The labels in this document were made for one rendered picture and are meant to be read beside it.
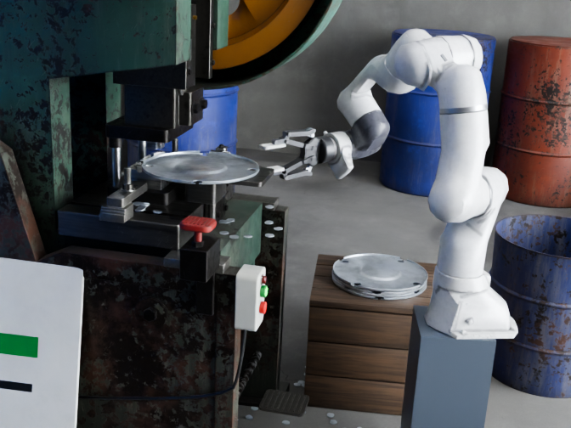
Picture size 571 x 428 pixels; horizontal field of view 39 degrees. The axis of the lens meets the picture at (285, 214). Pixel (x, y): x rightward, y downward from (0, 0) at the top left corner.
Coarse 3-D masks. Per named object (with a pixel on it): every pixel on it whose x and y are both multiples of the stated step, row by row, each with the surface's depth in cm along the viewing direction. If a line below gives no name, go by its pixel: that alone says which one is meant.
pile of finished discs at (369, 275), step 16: (352, 256) 261; (368, 256) 262; (384, 256) 263; (336, 272) 248; (352, 272) 249; (368, 272) 248; (384, 272) 249; (400, 272) 251; (416, 272) 251; (352, 288) 239; (368, 288) 237; (384, 288) 238; (400, 288) 239; (416, 288) 242
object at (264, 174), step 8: (264, 168) 205; (272, 168) 206; (256, 176) 198; (264, 176) 198; (192, 184) 199; (200, 184) 199; (208, 184) 198; (216, 184) 199; (224, 184) 206; (240, 184) 194; (248, 184) 194; (256, 184) 193; (192, 192) 200; (200, 192) 199; (208, 192) 199; (216, 192) 199; (224, 192) 207; (192, 200) 200; (200, 200) 200; (208, 200) 199; (216, 200) 200; (224, 200) 208; (208, 208) 200; (216, 208) 201; (224, 208) 207; (208, 216) 201; (216, 216) 201
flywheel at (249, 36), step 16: (240, 0) 225; (256, 0) 224; (272, 0) 223; (288, 0) 219; (304, 0) 217; (320, 0) 227; (240, 16) 226; (256, 16) 225; (272, 16) 223; (288, 16) 220; (304, 16) 219; (240, 32) 227; (256, 32) 223; (272, 32) 222; (288, 32) 221; (224, 48) 226; (240, 48) 225; (256, 48) 224; (272, 48) 223; (224, 64) 227; (240, 64) 226
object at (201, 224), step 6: (192, 216) 174; (180, 222) 169; (186, 222) 169; (192, 222) 169; (198, 222) 169; (204, 222) 169; (210, 222) 170; (216, 222) 171; (180, 228) 169; (186, 228) 168; (192, 228) 168; (198, 228) 168; (204, 228) 168; (210, 228) 168; (198, 234) 171; (198, 240) 171
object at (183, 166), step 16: (144, 160) 204; (160, 160) 207; (176, 160) 207; (192, 160) 206; (208, 160) 207; (224, 160) 210; (240, 160) 210; (160, 176) 193; (176, 176) 194; (192, 176) 195; (208, 176) 195; (224, 176) 196; (240, 176) 197
